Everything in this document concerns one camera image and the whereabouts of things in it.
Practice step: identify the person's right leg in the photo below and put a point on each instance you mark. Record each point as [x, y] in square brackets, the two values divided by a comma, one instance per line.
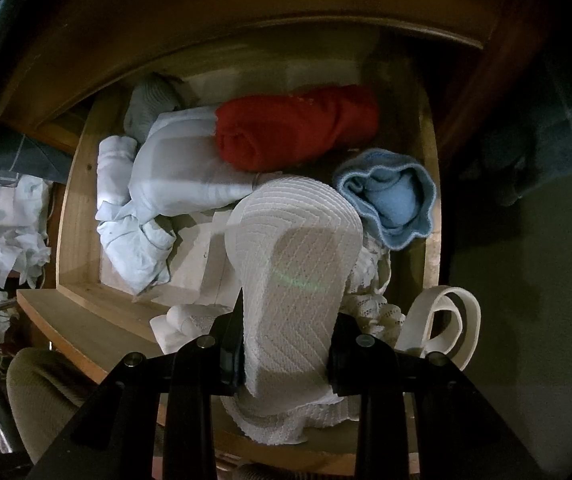
[276, 472]

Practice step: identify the person's left leg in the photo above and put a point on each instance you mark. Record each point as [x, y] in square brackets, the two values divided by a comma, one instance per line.
[41, 390]

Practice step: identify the white drawer liner paper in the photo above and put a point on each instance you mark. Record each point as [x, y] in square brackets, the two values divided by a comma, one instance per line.
[201, 260]

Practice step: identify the light blue sock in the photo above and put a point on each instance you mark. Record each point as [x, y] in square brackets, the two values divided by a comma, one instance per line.
[391, 195]

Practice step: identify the white floral cloth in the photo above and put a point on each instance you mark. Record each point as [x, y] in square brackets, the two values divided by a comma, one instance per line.
[1, 220]

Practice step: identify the pale round stool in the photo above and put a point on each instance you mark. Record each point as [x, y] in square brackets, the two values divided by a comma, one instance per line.
[541, 310]

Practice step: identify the person's leg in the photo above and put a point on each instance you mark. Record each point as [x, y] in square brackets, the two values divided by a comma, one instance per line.
[41, 390]
[276, 472]

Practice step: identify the wooden drawer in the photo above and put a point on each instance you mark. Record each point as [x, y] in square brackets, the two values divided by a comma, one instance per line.
[78, 240]

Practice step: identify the white lace underwear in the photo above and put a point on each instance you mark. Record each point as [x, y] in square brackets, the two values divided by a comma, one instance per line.
[376, 310]

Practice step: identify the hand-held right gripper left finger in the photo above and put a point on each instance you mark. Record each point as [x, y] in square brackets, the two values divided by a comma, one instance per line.
[228, 355]

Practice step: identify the white elastic band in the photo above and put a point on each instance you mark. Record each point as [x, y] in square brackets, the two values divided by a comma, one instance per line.
[472, 330]

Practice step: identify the white zigzag knit underwear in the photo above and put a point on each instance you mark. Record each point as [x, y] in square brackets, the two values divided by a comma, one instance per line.
[296, 270]

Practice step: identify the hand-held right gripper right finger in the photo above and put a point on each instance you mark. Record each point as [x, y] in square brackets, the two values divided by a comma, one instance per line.
[341, 360]

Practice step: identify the grey sock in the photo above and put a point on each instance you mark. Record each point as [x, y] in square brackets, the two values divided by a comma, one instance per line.
[148, 105]

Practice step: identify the red underwear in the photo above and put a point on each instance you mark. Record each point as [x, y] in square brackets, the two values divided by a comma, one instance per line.
[291, 125]

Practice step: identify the pale blue underwear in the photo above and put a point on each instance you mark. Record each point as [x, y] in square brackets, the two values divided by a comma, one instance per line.
[181, 170]
[136, 255]

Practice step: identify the white sock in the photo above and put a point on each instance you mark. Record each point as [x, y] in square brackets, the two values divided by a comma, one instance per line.
[116, 170]

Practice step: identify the wooden nightstand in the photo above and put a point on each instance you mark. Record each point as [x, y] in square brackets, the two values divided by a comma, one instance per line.
[216, 10]

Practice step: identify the blue checked cloth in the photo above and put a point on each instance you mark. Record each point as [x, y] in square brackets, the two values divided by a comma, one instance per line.
[556, 125]

